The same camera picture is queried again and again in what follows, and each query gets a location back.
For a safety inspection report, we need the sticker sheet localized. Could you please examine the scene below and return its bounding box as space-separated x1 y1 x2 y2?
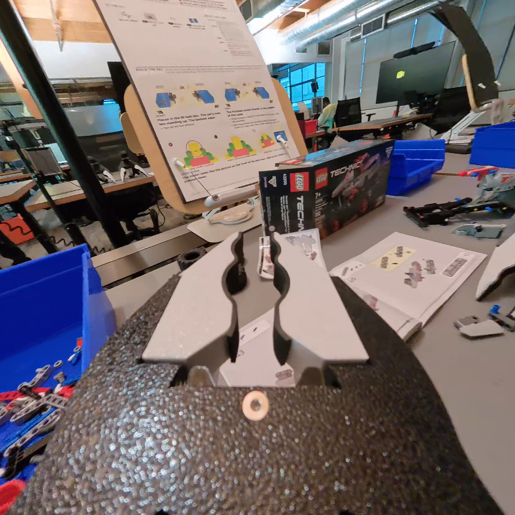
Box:
257 229 327 279

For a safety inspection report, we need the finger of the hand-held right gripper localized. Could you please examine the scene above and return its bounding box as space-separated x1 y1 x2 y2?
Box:
476 233 515 301

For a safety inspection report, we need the black toy tyre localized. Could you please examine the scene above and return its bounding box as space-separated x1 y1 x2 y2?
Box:
177 249 208 272

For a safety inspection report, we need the large black wall screen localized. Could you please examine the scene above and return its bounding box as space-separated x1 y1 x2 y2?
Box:
375 40 457 106

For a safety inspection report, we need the partly built toy model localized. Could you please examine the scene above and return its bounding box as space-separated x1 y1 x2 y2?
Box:
403 165 515 229

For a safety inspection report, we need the blue storage bin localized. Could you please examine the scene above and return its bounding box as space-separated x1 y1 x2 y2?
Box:
469 122 515 169
386 139 446 196

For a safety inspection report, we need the pile of small building parts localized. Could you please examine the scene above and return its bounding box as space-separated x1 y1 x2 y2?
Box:
0 337 84 505

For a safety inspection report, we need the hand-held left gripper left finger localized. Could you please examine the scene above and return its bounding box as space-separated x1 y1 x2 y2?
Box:
142 231 245 369

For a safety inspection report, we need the orange crate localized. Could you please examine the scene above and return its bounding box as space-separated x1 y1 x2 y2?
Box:
0 215 38 258

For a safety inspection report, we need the grey toy panel piece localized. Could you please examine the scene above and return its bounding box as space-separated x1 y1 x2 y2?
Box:
451 223 507 240

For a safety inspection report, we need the grey desk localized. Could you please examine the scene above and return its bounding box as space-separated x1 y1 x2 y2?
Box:
90 151 515 515

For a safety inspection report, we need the blue bin with printed tag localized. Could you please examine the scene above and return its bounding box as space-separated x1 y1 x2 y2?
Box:
0 243 118 487

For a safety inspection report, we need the wooden office table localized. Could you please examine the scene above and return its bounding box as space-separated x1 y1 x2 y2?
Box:
0 172 155 212
334 114 433 141

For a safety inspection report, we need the silver ventilation duct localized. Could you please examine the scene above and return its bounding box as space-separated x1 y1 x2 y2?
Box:
247 0 443 46

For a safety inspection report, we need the printed instruction board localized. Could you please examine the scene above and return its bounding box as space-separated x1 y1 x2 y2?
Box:
93 0 301 204

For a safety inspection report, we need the open instruction booklet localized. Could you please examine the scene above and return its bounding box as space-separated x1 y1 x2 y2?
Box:
219 231 487 388

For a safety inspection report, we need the black toy set box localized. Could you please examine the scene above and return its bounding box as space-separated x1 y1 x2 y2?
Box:
259 139 396 241

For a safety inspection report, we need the wooden board stand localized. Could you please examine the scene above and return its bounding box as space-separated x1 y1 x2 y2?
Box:
120 76 307 244

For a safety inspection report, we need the black office chair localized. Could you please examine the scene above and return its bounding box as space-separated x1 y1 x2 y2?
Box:
335 97 363 128

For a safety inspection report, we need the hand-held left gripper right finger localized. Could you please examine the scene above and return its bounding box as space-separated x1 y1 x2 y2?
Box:
273 232 370 369

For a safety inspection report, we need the black metal post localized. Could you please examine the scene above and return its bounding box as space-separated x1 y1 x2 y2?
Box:
0 0 129 250

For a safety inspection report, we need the black and blue toy part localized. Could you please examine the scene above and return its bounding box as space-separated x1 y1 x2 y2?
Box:
488 304 515 331

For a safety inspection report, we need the light grey toy panel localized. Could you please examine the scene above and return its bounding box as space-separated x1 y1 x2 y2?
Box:
460 321 504 338

